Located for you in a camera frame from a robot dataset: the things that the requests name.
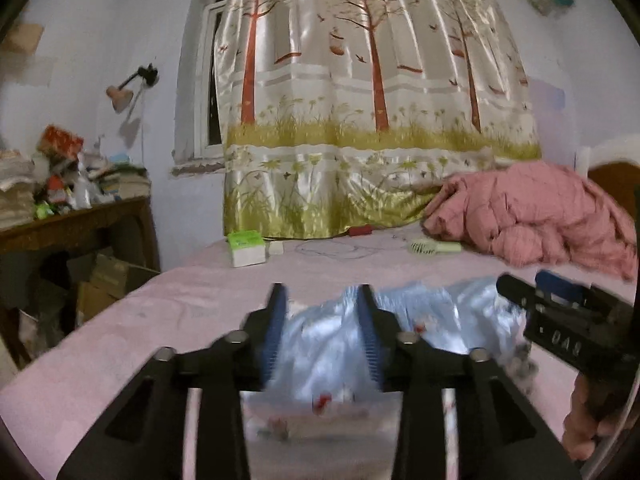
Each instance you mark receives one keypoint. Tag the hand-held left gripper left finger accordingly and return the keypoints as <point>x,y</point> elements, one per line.
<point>274,330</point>

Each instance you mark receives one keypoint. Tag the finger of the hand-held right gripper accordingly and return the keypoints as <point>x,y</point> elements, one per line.
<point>562,287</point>
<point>515,290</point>

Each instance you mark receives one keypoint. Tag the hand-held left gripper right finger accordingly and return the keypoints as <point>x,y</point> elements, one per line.
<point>367,330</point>

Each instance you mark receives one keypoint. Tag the light blue printed pants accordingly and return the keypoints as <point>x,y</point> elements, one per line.
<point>325,345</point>

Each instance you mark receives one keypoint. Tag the person's right hand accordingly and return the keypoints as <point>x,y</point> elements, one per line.
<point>582,425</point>

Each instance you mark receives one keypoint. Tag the pink quilted blanket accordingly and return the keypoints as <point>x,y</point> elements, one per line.
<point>525,210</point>

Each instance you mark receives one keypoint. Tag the green white tissue pack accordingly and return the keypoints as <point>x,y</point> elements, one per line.
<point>247,252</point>

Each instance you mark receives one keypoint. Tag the small white box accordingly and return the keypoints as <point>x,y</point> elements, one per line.
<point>275,248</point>

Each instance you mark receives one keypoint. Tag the small red object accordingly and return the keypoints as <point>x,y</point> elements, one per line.
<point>360,231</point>

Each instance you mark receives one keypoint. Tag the brown white bed headboard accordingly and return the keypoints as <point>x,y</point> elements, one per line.
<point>612,175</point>

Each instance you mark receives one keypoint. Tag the pink bed sheet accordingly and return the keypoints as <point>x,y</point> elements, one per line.
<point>150,320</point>

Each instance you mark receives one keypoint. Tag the tree print curtain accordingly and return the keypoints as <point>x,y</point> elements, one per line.
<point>375,160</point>

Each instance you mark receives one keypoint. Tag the cardboard boxes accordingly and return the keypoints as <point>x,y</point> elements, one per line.
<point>105,280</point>

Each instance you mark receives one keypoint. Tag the pile of books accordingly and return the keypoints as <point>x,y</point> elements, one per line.
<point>125,180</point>

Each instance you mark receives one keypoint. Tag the brown wooden desk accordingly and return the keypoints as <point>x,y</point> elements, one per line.
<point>75,220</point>

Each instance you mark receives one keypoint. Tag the clear plastic bottle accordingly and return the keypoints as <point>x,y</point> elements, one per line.
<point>82,190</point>

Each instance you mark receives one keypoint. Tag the small green item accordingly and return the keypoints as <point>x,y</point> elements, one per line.
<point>44,210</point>

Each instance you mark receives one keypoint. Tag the red printed box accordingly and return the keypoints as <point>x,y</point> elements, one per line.
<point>60,141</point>

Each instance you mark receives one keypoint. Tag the stack of papers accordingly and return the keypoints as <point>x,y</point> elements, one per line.
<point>15,185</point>

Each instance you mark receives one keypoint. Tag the white window frame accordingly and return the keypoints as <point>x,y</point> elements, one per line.
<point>205,60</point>

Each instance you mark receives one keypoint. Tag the pink wall lamp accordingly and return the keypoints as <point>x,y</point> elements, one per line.
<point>120,97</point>

